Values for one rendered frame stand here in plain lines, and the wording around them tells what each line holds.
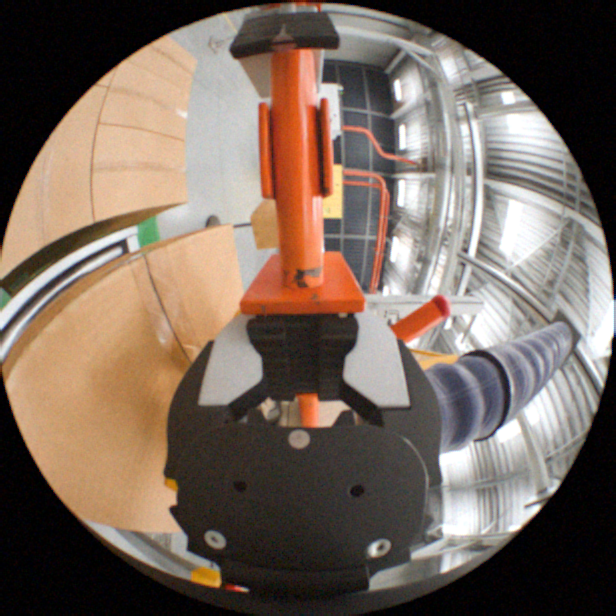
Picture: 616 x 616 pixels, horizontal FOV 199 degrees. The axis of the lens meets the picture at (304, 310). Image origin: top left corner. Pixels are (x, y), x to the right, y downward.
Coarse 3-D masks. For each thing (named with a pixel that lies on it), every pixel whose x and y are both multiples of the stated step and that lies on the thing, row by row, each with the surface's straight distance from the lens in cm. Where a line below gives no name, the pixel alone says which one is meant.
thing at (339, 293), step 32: (256, 288) 9; (288, 288) 9; (320, 288) 9; (352, 288) 9; (256, 320) 8; (288, 320) 8; (320, 320) 8; (352, 320) 8; (288, 352) 9; (320, 352) 9; (288, 384) 11; (320, 384) 11
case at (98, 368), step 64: (128, 256) 29; (192, 256) 22; (64, 320) 14; (128, 320) 16; (192, 320) 21; (64, 384) 14; (128, 384) 16; (64, 448) 15; (128, 448) 17; (128, 512) 20
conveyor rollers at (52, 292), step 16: (96, 256) 73; (112, 256) 75; (80, 272) 69; (48, 288) 67; (64, 288) 67; (32, 304) 66; (48, 304) 67; (16, 320) 67; (32, 320) 66; (16, 336) 66; (0, 352) 68
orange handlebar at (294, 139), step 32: (288, 64) 11; (288, 96) 9; (288, 128) 9; (320, 128) 9; (288, 160) 8; (320, 160) 9; (288, 192) 8; (320, 192) 8; (288, 224) 8; (320, 224) 8; (288, 256) 8; (320, 256) 8
